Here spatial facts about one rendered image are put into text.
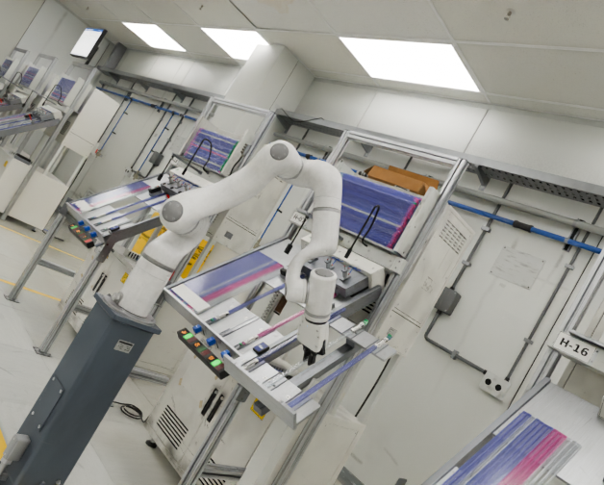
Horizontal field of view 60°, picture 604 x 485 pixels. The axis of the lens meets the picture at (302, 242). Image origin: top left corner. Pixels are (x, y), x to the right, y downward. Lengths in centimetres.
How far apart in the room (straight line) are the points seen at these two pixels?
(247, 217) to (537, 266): 192
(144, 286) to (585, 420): 143
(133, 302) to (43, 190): 472
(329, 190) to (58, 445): 118
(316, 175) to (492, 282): 229
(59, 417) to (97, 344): 25
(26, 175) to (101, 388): 467
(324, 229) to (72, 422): 101
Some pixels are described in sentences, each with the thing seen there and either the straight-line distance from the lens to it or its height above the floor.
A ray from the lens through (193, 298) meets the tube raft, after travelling 237.
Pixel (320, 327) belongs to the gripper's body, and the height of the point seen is 98.
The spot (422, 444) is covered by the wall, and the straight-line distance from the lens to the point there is 372.
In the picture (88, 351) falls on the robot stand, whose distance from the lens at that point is 182.
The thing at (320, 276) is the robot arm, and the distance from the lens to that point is 161.
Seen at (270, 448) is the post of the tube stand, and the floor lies 54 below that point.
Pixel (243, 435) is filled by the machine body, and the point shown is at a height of 40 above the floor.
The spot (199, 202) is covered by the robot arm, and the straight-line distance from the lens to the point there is 174.
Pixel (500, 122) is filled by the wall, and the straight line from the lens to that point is 438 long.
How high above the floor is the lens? 110
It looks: 3 degrees up
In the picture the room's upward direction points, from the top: 30 degrees clockwise
